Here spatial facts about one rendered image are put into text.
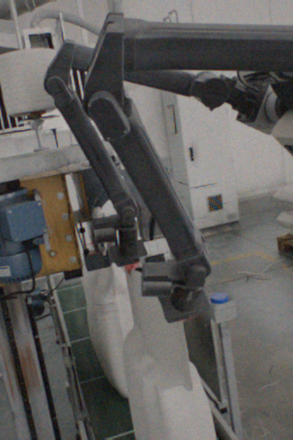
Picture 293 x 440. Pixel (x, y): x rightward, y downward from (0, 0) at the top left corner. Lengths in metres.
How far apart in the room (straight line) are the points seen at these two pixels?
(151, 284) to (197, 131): 4.40
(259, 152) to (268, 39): 5.63
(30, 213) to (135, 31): 0.72
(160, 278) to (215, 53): 0.45
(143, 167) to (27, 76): 0.63
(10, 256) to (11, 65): 0.49
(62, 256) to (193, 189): 3.86
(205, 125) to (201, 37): 4.67
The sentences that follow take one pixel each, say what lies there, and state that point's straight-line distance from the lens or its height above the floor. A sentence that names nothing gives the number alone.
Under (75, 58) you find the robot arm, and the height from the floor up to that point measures 1.63.
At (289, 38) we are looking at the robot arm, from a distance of 0.70.
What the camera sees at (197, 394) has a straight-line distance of 1.29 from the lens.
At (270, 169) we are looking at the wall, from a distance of 6.39.
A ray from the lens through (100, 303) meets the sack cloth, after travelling 1.91.
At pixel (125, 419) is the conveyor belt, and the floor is 0.38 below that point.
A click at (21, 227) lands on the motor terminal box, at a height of 1.25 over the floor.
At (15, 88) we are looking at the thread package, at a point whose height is 1.59.
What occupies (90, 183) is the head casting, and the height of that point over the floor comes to 1.29.
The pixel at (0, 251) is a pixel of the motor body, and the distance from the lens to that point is 1.35.
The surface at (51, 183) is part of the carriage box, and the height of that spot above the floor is 1.31.
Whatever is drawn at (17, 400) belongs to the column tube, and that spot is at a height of 0.61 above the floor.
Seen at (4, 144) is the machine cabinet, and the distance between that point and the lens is 4.22.
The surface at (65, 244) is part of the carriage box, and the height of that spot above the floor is 1.11.
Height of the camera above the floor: 1.49
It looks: 13 degrees down
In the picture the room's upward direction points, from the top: 9 degrees counter-clockwise
